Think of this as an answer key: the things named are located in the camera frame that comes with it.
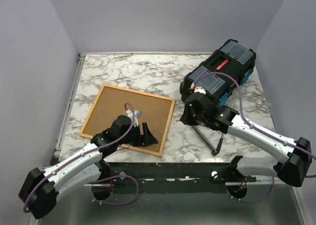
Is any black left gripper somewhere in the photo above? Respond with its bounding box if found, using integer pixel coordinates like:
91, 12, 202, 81
118, 122, 158, 148

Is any orange wooden picture frame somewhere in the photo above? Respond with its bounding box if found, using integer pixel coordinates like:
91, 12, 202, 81
79, 84, 176, 157

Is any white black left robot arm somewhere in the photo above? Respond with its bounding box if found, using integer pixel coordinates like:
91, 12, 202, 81
18, 115, 158, 219

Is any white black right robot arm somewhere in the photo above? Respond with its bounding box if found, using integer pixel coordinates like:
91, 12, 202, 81
180, 92, 313, 187

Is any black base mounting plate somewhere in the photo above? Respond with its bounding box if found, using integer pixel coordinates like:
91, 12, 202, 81
96, 161, 256, 194

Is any grey metal clamp tool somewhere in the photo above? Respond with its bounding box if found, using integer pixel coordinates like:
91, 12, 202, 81
192, 125, 226, 156

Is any black plastic toolbox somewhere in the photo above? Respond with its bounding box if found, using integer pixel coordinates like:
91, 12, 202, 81
180, 39, 256, 107

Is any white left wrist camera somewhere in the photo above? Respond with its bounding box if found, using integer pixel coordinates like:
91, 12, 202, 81
125, 109, 142, 127

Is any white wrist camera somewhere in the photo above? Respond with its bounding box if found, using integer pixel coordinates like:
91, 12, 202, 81
190, 83, 206, 95
125, 109, 142, 127

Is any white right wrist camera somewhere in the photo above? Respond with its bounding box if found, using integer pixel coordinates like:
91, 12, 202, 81
190, 83, 206, 95

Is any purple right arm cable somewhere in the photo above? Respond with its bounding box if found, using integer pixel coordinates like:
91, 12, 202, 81
190, 72, 316, 203

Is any aluminium extrusion rail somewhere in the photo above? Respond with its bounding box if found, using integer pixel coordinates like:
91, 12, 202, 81
274, 177, 302, 187

